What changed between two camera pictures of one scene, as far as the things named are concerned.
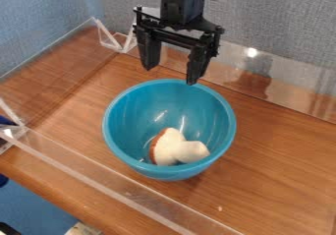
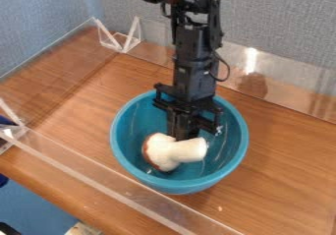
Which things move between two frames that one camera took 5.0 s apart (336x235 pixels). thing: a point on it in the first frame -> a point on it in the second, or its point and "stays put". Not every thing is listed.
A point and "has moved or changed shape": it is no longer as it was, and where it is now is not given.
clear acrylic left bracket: (12, 126) stays put
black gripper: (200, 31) -> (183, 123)
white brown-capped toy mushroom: (169, 147) has moved or changed shape
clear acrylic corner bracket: (123, 42) stays put
